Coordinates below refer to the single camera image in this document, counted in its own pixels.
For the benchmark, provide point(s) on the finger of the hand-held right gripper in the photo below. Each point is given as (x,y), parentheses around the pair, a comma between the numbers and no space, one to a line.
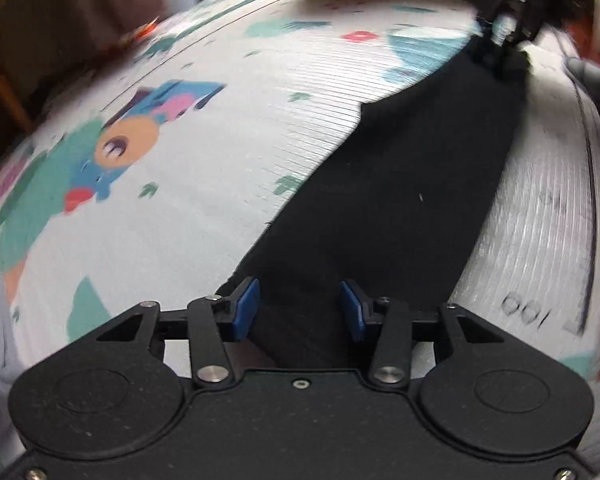
(517,52)
(487,42)

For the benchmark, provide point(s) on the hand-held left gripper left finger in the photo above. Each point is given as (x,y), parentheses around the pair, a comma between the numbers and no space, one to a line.
(245,310)

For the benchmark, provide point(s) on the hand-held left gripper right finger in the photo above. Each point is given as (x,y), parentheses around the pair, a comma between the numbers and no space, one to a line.
(352,312)

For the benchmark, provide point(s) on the black cloth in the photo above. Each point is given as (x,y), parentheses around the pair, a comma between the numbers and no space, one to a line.
(405,185)

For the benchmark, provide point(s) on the dark grey cloth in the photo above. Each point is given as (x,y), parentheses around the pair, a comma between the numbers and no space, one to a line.
(597,80)

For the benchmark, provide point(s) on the cartoon print play mat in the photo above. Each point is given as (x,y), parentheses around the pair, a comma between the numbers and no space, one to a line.
(205,185)

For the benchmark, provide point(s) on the wooden chair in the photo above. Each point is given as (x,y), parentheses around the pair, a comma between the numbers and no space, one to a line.
(0,85)

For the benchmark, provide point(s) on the pink brown curtain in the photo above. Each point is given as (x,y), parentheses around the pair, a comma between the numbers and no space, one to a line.
(80,0)

